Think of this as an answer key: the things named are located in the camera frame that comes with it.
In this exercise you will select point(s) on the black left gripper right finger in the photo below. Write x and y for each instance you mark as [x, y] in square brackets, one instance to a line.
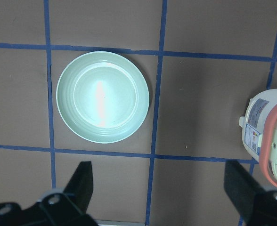
[256, 206]

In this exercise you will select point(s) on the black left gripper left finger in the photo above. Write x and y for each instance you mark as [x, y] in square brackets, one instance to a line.
[65, 208]

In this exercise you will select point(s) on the white rice cooker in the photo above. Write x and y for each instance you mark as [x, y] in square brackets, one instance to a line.
[259, 132]

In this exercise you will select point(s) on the green plate far side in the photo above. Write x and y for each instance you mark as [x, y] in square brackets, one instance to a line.
[102, 97]

